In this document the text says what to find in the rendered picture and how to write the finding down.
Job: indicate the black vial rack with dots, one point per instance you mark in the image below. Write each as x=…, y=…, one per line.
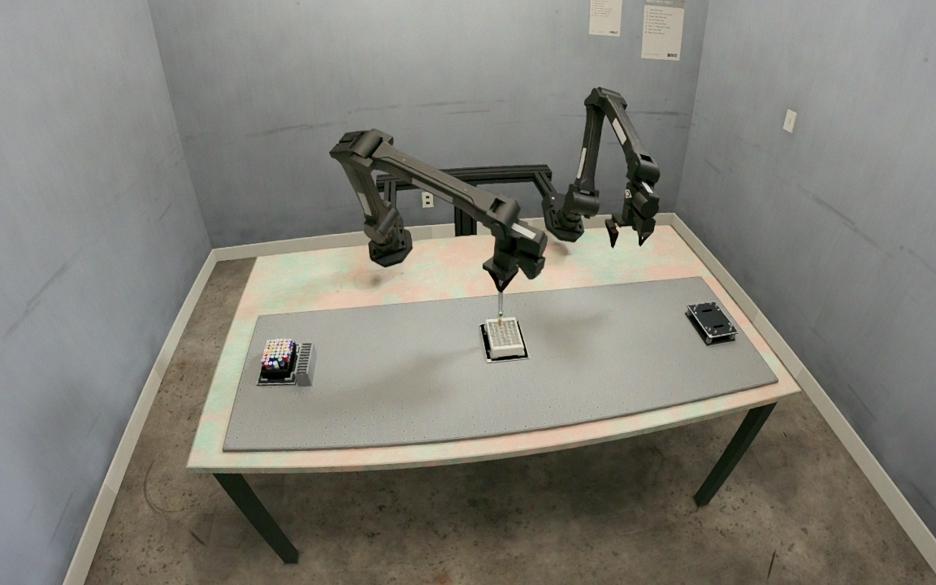
x=282, y=372

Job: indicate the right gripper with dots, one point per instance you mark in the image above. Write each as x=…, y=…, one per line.
x=497, y=273

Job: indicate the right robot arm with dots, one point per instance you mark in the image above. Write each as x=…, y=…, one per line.
x=375, y=151

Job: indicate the white tube carrier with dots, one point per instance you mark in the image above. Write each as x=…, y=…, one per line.
x=497, y=335

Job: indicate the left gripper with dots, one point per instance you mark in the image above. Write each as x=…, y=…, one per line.
x=610, y=225

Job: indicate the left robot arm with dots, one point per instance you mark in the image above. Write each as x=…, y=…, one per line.
x=641, y=174

